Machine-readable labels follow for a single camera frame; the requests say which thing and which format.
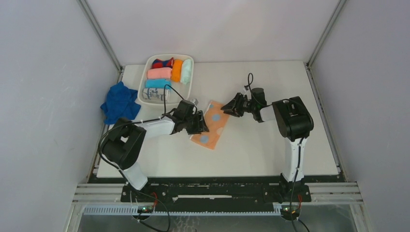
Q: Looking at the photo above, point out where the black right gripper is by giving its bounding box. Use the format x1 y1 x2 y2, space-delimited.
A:
222 92 257 116

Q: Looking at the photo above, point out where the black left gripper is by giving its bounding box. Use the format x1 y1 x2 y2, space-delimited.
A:
183 111 209 135

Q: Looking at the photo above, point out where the orange towel with blue dots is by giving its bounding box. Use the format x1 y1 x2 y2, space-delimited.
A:
190 101 230 150

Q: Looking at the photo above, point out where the blue microfiber towel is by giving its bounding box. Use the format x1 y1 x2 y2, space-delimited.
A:
100 81 141 125

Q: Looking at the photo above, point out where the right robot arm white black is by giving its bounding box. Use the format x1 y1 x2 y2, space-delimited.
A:
221 87 314 201

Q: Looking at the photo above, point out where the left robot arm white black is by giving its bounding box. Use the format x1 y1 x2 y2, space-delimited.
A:
97 100 209 202

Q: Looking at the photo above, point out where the white plastic tray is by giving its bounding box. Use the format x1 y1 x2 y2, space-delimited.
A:
138 54 194 106

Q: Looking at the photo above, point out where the white printed rolled towel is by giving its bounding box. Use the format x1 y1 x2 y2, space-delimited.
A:
142 88 170 101

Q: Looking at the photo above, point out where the mint green rolled towel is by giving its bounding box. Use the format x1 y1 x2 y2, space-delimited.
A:
180 59 192 84

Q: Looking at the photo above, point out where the orange rolled towel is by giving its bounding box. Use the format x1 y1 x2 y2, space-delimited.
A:
171 59 183 82

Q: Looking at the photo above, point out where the light blue rolled towel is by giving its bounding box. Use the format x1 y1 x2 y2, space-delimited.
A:
145 78 172 89

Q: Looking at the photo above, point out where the pink rolled towel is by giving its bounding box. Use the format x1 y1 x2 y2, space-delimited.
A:
147 67 172 79

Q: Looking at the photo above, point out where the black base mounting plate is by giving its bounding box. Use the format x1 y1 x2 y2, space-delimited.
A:
120 176 312 213

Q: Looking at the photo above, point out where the red and blue rolled towel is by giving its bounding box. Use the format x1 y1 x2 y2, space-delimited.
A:
151 58 174 69

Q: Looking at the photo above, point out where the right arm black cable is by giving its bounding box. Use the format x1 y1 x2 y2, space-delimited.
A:
244 72 315 232

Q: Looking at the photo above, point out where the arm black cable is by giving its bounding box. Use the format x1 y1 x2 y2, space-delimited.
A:
97 84 186 180
244 72 315 232

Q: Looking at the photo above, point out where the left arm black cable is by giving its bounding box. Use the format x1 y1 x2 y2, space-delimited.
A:
97 84 186 180

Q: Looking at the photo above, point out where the left circuit board with wires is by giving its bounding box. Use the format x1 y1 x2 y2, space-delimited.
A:
132 191 171 232

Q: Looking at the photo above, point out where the circuit board with wires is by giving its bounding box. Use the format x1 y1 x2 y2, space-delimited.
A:
280 194 310 232
132 191 171 232

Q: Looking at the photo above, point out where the right circuit board with wires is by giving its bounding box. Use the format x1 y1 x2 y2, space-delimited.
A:
280 194 310 232

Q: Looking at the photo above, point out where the white slotted cable duct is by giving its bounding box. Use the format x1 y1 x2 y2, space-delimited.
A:
84 205 283 216

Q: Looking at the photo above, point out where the right aluminium frame post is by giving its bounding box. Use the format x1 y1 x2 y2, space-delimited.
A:
306 0 348 69

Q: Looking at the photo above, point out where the aluminium frame post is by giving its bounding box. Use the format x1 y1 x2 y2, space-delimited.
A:
306 0 348 69
77 0 122 73

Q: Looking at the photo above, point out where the left aluminium frame post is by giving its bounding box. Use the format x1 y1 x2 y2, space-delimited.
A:
77 0 122 73

